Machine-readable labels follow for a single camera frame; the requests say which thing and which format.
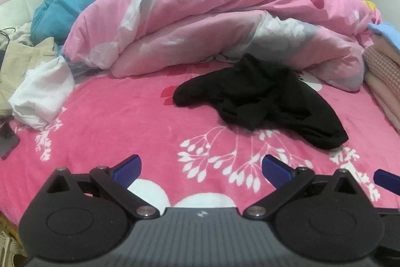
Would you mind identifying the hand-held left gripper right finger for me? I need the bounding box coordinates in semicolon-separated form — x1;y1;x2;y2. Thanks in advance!
244;155;361;220

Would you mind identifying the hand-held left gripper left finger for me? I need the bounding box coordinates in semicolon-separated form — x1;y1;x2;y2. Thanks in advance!
44;154;160;220

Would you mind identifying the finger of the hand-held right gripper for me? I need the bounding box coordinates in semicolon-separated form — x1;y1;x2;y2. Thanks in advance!
373;169;400;197

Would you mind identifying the black garment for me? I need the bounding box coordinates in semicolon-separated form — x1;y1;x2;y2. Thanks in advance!
173;53;349;150

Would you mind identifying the pink floral bed sheet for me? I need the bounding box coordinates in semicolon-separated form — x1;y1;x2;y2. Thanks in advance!
0;59;400;225

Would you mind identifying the pale pink folded cloth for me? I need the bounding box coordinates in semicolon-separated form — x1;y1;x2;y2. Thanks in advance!
364;70;400;133

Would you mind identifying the pink checked folded cloth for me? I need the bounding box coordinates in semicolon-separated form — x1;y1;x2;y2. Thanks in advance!
362;34;400;80

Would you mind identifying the dark smartphone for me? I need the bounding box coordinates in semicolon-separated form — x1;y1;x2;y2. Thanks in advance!
0;123;21;160

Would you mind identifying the beige garment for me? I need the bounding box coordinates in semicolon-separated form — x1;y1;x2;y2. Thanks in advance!
0;37;58;117

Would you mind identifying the white fluffy cloth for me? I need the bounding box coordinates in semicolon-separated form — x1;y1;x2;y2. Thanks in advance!
9;21;34;45

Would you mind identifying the pink and blue printed quilt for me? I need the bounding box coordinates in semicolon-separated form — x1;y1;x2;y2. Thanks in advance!
30;0;384;92

